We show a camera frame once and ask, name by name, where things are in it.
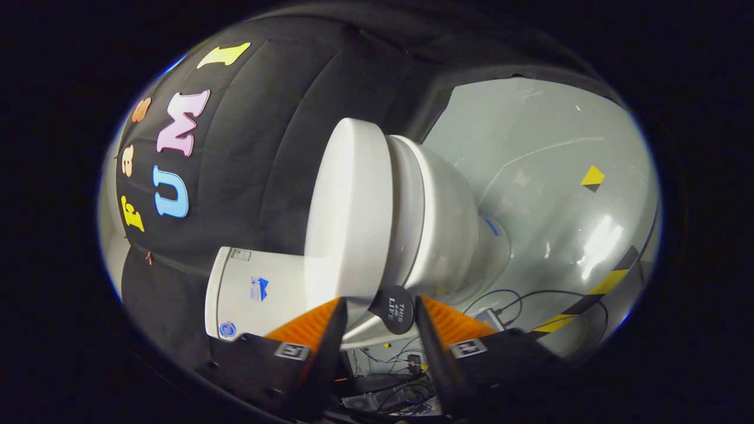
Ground yellow floor tape piece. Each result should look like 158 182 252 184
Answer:
580 165 606 193

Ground white toilet tank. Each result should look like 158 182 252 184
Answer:
204 246 346 343

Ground black round pull tab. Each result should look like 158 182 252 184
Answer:
368 285 416 336

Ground yellow black hazard tape strip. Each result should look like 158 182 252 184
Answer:
529 244 640 337

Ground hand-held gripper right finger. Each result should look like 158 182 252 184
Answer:
414 296 575 422

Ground grey flat device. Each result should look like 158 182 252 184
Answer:
474 309 508 332

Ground black cable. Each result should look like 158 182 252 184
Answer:
462 288 610 347

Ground black backdrop cloth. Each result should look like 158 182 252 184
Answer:
115 3 622 380

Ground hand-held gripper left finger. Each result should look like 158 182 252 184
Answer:
197 297 348 424

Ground white toilet bowl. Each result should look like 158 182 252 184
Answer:
342 138 512 352

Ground white toilet seat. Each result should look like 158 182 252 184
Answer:
386 134 426 290

